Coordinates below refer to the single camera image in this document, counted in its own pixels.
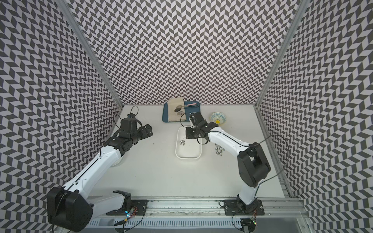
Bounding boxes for patterned small bowl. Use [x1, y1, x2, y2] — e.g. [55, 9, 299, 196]
[210, 112, 227, 125]

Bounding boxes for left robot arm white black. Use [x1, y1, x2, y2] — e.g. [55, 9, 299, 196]
[46, 113, 153, 232]

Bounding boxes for white storage box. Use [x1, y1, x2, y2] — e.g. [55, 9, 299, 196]
[175, 127, 202, 160]

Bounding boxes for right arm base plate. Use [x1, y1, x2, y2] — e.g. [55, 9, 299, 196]
[223, 199, 265, 216]

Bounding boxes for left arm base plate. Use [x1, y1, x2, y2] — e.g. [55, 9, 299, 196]
[106, 200, 148, 216]

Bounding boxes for beige folded cloth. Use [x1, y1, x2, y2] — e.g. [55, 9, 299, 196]
[167, 97, 187, 122]

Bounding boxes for blue tray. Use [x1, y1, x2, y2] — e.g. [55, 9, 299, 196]
[162, 101, 202, 123]

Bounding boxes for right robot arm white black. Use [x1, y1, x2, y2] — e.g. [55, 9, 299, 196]
[186, 112, 271, 214]

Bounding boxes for aluminium front rail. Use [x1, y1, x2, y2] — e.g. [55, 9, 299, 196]
[62, 196, 309, 219]

